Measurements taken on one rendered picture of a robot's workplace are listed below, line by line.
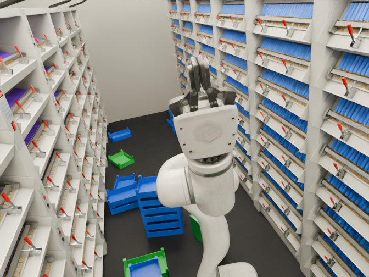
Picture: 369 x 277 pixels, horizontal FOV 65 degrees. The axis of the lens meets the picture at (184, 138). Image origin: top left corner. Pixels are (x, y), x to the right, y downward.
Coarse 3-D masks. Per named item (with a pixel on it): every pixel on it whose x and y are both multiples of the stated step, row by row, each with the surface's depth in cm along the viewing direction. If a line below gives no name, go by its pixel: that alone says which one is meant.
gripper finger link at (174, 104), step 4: (180, 96) 45; (172, 100) 45; (176, 100) 45; (180, 100) 44; (172, 104) 45; (176, 104) 45; (180, 104) 45; (172, 108) 45; (176, 108) 45; (172, 112) 46; (176, 112) 46; (180, 112) 46; (176, 116) 46
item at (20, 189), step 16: (16, 176) 113; (0, 192) 107; (16, 192) 111; (32, 192) 114; (0, 208) 99; (16, 208) 101; (0, 224) 94; (16, 224) 97; (0, 240) 89; (16, 240) 96; (0, 256) 84; (0, 272) 81
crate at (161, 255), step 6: (156, 252) 215; (162, 252) 215; (138, 258) 214; (144, 258) 215; (150, 258) 216; (162, 258) 216; (126, 264) 211; (132, 264) 214; (162, 264) 211; (126, 270) 210; (162, 270) 206; (168, 270) 198; (126, 276) 206; (162, 276) 199; (168, 276) 201
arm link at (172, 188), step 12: (180, 156) 68; (168, 168) 60; (180, 168) 58; (156, 180) 58; (168, 180) 55; (180, 180) 55; (156, 192) 56; (168, 192) 55; (180, 192) 55; (168, 204) 56; (180, 204) 56
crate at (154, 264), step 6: (156, 258) 196; (138, 264) 198; (144, 264) 201; (150, 264) 201; (156, 264) 201; (132, 270) 198; (138, 270) 199; (144, 270) 198; (150, 270) 198; (156, 270) 198; (132, 276) 196; (138, 276) 196; (144, 276) 195; (150, 276) 195; (156, 276) 195
